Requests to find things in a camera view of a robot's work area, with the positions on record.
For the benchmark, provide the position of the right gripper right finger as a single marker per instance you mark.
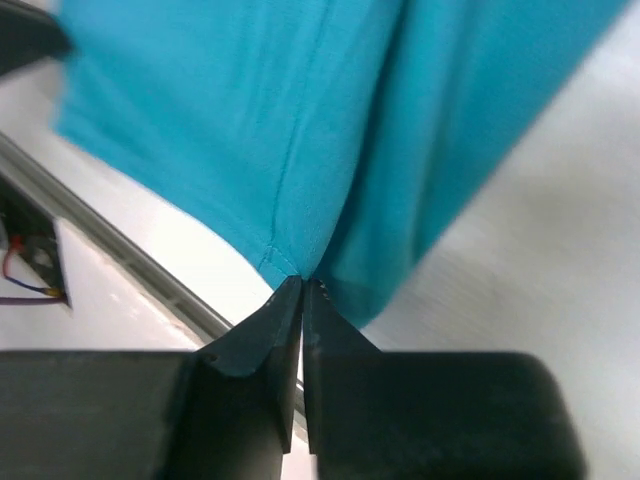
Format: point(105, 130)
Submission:
point(374, 414)

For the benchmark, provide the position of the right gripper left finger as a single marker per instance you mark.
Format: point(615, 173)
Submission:
point(224, 411)

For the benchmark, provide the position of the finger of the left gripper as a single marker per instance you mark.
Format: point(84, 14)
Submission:
point(29, 34)

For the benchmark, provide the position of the teal t shirt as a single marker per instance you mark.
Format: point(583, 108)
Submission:
point(334, 140)

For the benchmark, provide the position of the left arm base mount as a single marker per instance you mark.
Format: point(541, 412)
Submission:
point(30, 254)

